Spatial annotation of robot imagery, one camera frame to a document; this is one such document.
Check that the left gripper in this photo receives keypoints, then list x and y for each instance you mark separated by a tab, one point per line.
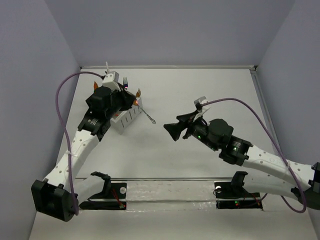
125	98

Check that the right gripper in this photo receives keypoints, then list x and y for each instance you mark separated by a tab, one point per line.
174	128

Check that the gold metal spoon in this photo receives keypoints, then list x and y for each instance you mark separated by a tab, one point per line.
136	103

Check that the gold metal fork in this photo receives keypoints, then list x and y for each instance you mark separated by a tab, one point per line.
138	93

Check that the iridescent metal fork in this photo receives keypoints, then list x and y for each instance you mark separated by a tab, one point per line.
125	82

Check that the orange plastic knife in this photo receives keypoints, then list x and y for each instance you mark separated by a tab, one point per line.
95	85

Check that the white chopstick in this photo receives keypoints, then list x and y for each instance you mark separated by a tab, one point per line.
107	67

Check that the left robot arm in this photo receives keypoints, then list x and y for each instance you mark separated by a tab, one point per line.
57	195

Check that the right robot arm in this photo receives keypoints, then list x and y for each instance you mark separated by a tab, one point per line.
276	177

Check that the white utensil caddy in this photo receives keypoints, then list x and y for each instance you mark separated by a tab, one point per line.
125	118

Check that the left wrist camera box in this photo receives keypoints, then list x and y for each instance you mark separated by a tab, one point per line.
111	81

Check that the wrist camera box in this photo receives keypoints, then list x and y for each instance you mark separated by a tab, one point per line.
111	81
200	108

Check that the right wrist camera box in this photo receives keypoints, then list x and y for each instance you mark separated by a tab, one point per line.
200	108

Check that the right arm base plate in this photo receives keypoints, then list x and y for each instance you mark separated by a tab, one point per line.
228	198

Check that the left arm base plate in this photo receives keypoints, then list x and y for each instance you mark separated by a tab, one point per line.
105	197

